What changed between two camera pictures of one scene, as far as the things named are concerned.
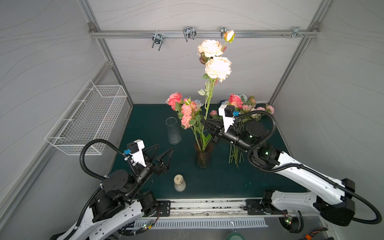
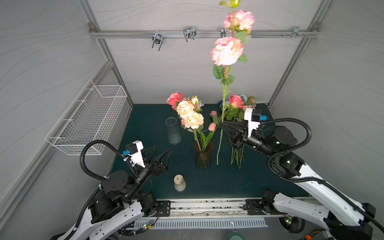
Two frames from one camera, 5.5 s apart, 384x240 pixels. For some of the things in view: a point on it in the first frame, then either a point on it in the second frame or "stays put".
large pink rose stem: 174,100 stays put
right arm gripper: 220,132 → 240,137
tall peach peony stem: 212,53 → 192,118
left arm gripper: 159,168 stays put
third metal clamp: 223,29 stays put
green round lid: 235,236 stays put
